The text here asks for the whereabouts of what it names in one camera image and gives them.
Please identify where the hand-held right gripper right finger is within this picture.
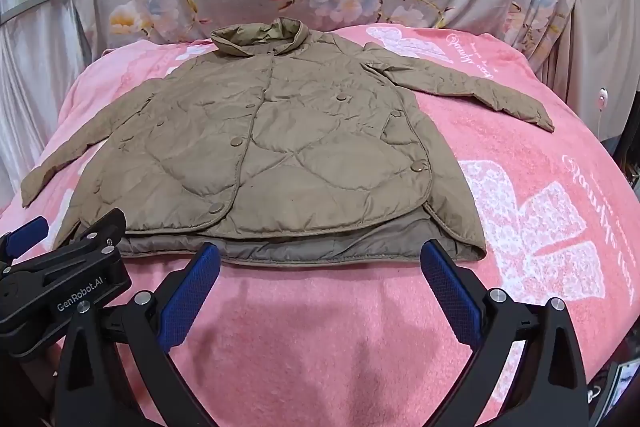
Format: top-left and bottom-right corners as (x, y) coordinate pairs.
(421, 238), (590, 427)

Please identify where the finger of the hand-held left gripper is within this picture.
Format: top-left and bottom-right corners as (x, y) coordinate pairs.
(47, 209), (128, 265)
(0, 216), (50, 275)

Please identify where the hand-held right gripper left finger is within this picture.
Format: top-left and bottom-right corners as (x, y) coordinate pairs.
(54, 243), (222, 427)

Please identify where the khaki quilted jacket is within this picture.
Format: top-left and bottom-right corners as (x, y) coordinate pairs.
(20, 18), (556, 269)

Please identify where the pink printed blanket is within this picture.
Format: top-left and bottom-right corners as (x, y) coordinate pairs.
(0, 24), (640, 427)

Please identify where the pale grey curtain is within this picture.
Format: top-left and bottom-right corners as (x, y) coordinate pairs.
(0, 0), (108, 202)

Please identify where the metal rail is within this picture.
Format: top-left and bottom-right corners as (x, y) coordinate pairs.
(0, 0), (76, 26)

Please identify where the white cable with switch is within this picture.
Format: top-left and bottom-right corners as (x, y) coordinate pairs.
(580, 0), (615, 145)

